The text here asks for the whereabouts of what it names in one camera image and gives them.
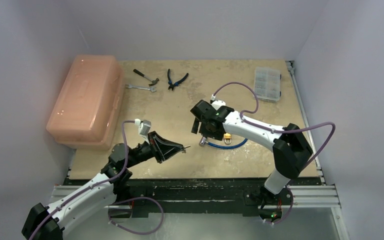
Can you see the blue cable lock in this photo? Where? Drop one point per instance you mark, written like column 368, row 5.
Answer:
column 204, row 141

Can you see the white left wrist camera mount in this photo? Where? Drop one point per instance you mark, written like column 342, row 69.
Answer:
column 143, row 127

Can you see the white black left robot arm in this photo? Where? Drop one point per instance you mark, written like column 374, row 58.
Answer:
column 108, row 187

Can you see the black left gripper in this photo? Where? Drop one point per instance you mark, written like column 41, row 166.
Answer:
column 165, row 153

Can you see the pink translucent storage bin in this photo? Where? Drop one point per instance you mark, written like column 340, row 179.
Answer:
column 88, row 106

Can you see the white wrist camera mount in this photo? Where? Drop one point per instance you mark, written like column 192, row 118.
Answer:
column 143, row 127
column 216, row 103

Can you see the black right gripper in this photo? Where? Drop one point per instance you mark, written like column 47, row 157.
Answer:
column 200, row 112

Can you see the silver open-end wrench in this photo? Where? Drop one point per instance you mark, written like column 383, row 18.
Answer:
column 147, row 88

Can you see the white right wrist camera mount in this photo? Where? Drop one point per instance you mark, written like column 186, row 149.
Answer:
column 216, row 103

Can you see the black claw hammer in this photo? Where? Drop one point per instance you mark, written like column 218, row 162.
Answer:
column 153, row 82

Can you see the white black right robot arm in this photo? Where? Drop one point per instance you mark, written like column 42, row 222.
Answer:
column 291, row 150

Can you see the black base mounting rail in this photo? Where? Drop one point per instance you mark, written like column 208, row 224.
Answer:
column 244, row 196

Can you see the brass padlock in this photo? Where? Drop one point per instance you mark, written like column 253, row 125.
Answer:
column 227, row 138

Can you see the clear plastic organizer box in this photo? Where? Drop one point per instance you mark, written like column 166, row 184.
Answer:
column 267, row 84

